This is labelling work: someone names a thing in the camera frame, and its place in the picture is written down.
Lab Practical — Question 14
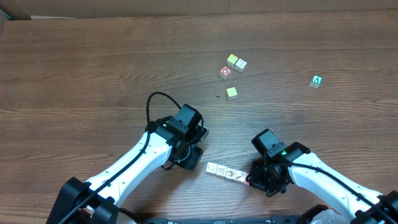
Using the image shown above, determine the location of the sheep picture wooden block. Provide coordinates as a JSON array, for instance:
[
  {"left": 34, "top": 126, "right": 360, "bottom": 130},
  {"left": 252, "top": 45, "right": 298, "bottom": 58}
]
[{"left": 206, "top": 162, "right": 218, "bottom": 175}]

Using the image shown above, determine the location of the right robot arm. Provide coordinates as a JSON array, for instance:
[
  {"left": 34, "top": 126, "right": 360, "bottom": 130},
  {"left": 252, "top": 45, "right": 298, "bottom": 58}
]
[{"left": 246, "top": 129, "right": 397, "bottom": 224}]

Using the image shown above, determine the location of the white bone wooden block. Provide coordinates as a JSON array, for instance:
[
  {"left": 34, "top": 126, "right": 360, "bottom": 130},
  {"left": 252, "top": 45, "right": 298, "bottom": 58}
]
[{"left": 234, "top": 58, "right": 247, "bottom": 73}]

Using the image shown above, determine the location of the yellow top wooden block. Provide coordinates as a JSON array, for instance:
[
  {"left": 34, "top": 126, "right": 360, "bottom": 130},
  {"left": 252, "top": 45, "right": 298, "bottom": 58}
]
[{"left": 226, "top": 54, "right": 239, "bottom": 68}]

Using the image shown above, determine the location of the acorn picture wooden block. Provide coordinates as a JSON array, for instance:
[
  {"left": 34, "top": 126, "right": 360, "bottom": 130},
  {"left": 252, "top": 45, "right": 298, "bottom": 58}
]
[{"left": 224, "top": 167, "right": 236, "bottom": 181}]

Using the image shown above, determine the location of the hammer picture wooden block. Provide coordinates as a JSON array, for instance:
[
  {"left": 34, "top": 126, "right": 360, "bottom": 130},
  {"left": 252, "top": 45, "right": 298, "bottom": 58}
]
[{"left": 234, "top": 170, "right": 248, "bottom": 184}]

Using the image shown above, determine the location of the green letter wooden block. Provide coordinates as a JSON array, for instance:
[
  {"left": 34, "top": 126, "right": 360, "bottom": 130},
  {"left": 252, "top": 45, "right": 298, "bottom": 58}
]
[{"left": 309, "top": 75, "right": 323, "bottom": 88}]

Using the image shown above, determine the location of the yellow letter C block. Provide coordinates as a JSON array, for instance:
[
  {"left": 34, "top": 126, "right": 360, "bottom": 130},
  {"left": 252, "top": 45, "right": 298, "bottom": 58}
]
[{"left": 226, "top": 87, "right": 238, "bottom": 100}]

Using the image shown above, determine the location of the red letter wooden block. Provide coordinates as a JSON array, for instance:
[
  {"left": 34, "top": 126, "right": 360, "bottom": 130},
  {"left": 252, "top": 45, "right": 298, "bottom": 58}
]
[{"left": 219, "top": 66, "right": 231, "bottom": 80}]

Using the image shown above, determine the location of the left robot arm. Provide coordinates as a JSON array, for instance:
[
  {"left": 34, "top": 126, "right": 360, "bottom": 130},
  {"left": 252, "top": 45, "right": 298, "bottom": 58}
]
[{"left": 47, "top": 104, "right": 208, "bottom": 223}]

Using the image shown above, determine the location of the letter M wooden block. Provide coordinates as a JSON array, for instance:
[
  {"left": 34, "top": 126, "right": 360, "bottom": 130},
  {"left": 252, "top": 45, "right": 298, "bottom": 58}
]
[{"left": 215, "top": 164, "right": 227, "bottom": 178}]

